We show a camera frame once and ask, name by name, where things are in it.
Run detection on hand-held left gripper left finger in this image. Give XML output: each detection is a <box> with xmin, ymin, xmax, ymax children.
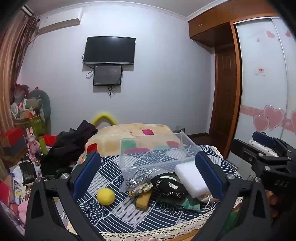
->
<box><xmin>25</xmin><ymin>151</ymin><xmax>103</xmax><ymax>241</ymax></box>

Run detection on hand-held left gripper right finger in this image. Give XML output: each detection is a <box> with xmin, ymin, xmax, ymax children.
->
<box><xmin>191</xmin><ymin>151</ymin><xmax>273</xmax><ymax>241</ymax></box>

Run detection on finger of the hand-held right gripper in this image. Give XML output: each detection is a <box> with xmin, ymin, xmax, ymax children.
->
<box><xmin>231</xmin><ymin>138</ymin><xmax>293</xmax><ymax>173</ymax></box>
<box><xmin>252</xmin><ymin>131</ymin><xmax>296</xmax><ymax>161</ymax></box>

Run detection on white foam block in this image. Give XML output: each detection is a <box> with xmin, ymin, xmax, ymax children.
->
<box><xmin>174</xmin><ymin>161</ymin><xmax>212</xmax><ymax>198</ymax></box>

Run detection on yellow soft ball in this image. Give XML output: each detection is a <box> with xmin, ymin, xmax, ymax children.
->
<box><xmin>97</xmin><ymin>188</ymin><xmax>115</xmax><ymax>205</ymax></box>

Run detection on black patterned cloth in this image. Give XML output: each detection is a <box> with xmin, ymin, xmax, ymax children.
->
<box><xmin>151</xmin><ymin>173</ymin><xmax>188</xmax><ymax>200</ymax></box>

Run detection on bagged silver mesh scrubber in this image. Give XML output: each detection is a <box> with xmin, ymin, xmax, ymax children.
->
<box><xmin>120</xmin><ymin>167</ymin><xmax>160</xmax><ymax>193</ymax></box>

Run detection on floral fabric scrunchie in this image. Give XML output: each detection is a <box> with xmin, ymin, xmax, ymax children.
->
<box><xmin>128</xmin><ymin>183</ymin><xmax>153</xmax><ymax>197</ymax></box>

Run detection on clear plastic storage box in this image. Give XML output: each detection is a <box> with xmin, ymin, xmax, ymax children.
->
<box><xmin>120</xmin><ymin>132</ymin><xmax>201</xmax><ymax>186</ymax></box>

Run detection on yellow sponge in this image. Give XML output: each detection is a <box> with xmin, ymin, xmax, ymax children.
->
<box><xmin>135</xmin><ymin>192</ymin><xmax>153</xmax><ymax>210</ymax></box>

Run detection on white plastic device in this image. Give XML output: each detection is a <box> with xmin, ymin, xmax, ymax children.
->
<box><xmin>248</xmin><ymin>139</ymin><xmax>277</xmax><ymax>156</ymax></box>

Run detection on black clothing pile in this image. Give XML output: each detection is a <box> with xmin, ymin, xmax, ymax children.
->
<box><xmin>40</xmin><ymin>120</ymin><xmax>99</xmax><ymax>181</ymax></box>

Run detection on green cloth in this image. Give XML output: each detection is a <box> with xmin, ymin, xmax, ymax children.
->
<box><xmin>157</xmin><ymin>196</ymin><xmax>201</xmax><ymax>214</ymax></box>

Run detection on heart-print wardrobe sliding door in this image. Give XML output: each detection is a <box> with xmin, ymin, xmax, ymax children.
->
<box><xmin>232</xmin><ymin>17</ymin><xmax>296</xmax><ymax>167</ymax></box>

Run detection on beige patchwork blanket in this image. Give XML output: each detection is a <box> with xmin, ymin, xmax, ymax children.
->
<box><xmin>77</xmin><ymin>123</ymin><xmax>185</xmax><ymax>167</ymax></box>

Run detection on red cloth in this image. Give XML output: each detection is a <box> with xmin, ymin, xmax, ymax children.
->
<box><xmin>44</xmin><ymin>135</ymin><xmax>57</xmax><ymax>146</ymax></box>

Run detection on green tube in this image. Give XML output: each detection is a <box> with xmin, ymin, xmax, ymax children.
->
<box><xmin>38</xmin><ymin>136</ymin><xmax>48</xmax><ymax>154</ymax></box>

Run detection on blue wave-patterned cloth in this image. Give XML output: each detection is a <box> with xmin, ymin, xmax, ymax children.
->
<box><xmin>69</xmin><ymin>144</ymin><xmax>243</xmax><ymax>233</ymax></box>

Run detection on yellow curved foam tube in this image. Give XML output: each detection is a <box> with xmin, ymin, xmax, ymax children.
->
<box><xmin>92</xmin><ymin>112</ymin><xmax>118</xmax><ymax>129</ymax></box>

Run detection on brown wooden door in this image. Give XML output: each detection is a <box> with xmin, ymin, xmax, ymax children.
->
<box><xmin>209</xmin><ymin>24</ymin><xmax>242</xmax><ymax>160</ymax></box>

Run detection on black plastic bag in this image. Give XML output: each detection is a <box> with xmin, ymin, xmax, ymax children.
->
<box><xmin>19</xmin><ymin>161</ymin><xmax>37</xmax><ymax>186</ymax></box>

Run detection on pink rabbit doll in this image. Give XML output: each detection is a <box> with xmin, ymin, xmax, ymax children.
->
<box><xmin>26</xmin><ymin>127</ymin><xmax>41</xmax><ymax>160</ymax></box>

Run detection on green paper bag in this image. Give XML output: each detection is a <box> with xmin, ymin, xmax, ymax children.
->
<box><xmin>15</xmin><ymin>115</ymin><xmax>45</xmax><ymax>137</ymax></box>

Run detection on pink plush toy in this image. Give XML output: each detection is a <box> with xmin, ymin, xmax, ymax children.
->
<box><xmin>17</xmin><ymin>202</ymin><xmax>29</xmax><ymax>220</ymax></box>

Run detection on cream lace cloth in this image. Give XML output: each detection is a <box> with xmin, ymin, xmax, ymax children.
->
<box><xmin>99</xmin><ymin>195</ymin><xmax>245</xmax><ymax>241</ymax></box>

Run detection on red box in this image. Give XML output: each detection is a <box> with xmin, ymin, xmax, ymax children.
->
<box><xmin>0</xmin><ymin>127</ymin><xmax>25</xmax><ymax>146</ymax></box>

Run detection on small black monitor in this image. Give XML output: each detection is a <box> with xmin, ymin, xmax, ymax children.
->
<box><xmin>93</xmin><ymin>65</ymin><xmax>122</xmax><ymax>86</ymax></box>

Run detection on wooden overhead cabinet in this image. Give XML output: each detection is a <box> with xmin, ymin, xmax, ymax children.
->
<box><xmin>188</xmin><ymin>0</ymin><xmax>296</xmax><ymax>48</ymax></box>

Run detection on brown striped curtain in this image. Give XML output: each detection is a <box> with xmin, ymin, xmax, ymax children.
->
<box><xmin>0</xmin><ymin>13</ymin><xmax>40</xmax><ymax>139</ymax></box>

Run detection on white air conditioner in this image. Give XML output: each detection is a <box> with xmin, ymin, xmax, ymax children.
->
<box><xmin>37</xmin><ymin>6</ymin><xmax>83</xmax><ymax>35</ymax></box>

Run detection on black monitor cable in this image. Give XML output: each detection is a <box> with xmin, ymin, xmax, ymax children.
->
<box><xmin>107</xmin><ymin>85</ymin><xmax>122</xmax><ymax>97</ymax></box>

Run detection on black television cable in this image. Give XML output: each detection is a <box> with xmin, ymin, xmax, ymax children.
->
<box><xmin>82</xmin><ymin>53</ymin><xmax>95</xmax><ymax>80</ymax></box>

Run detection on wall-mounted black television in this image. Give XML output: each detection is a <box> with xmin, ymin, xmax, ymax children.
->
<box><xmin>83</xmin><ymin>36</ymin><xmax>136</xmax><ymax>65</ymax></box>

